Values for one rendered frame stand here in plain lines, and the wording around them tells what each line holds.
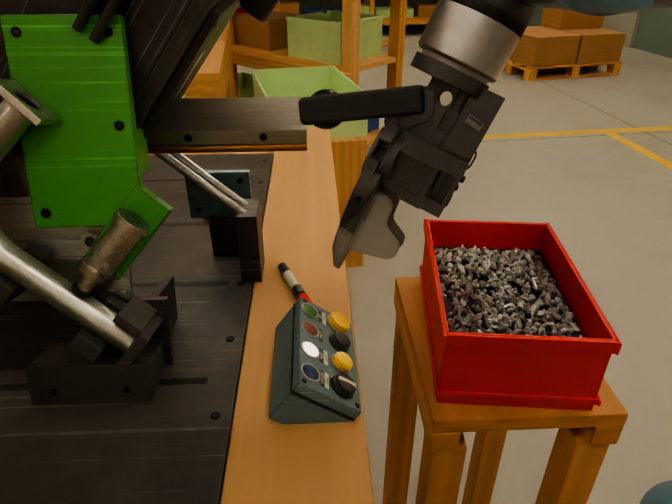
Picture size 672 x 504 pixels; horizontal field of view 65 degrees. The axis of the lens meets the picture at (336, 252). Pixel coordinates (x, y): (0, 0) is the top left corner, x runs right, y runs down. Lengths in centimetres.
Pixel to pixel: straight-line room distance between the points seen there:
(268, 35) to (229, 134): 290
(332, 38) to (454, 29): 271
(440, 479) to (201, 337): 39
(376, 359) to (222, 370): 138
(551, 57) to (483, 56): 605
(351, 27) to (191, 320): 245
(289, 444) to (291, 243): 41
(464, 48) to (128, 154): 35
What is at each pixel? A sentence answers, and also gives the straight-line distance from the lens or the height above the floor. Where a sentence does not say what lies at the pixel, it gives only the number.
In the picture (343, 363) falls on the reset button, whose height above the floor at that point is 94.
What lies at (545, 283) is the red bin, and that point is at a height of 88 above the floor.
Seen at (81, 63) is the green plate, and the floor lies 123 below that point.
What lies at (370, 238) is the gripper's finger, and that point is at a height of 109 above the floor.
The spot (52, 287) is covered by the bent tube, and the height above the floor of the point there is 103.
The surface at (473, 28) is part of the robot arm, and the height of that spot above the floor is 128.
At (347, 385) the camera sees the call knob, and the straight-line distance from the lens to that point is 56.
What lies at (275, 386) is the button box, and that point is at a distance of 59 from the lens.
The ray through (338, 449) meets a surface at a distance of 56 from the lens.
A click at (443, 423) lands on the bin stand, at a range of 73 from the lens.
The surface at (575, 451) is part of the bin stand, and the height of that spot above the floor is 72.
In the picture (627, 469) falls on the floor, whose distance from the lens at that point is 187.
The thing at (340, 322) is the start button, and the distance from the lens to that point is 64.
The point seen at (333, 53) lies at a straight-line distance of 317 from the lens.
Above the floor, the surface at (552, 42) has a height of 39.
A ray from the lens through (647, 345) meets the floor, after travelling 237.
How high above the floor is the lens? 134
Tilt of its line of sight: 31 degrees down
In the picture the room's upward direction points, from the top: straight up
